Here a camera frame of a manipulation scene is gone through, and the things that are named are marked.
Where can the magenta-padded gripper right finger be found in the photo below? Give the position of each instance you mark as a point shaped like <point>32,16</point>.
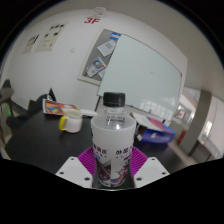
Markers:
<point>138,161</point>

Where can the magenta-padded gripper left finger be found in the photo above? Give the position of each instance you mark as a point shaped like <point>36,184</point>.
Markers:
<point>87,161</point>

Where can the clear labelled water bottle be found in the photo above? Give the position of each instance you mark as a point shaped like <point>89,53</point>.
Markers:
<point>113,136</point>

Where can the blue and white paper bag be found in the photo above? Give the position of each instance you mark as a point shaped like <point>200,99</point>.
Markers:
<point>156,135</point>

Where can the small flat white box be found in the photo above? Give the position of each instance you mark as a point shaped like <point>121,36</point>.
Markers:
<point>89,113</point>

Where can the colourful orange booklet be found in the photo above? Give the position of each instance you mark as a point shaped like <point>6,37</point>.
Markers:
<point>58,108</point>

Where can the black chair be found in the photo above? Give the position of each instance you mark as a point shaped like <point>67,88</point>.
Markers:
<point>30,111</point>

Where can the large white whiteboard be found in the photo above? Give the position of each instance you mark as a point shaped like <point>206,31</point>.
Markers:
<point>143,76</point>

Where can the red floor number sign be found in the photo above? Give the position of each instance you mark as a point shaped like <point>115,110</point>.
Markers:
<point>91,20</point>

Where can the white ceiling device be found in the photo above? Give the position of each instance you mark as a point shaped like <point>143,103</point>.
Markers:
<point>100,12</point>

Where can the white wall switch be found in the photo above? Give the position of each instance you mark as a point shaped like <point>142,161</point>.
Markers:
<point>72,50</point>

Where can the large white wall poster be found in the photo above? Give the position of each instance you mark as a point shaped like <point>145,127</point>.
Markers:
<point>51,37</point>

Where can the small white wall poster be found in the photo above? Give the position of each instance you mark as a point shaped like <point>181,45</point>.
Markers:
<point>30,44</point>

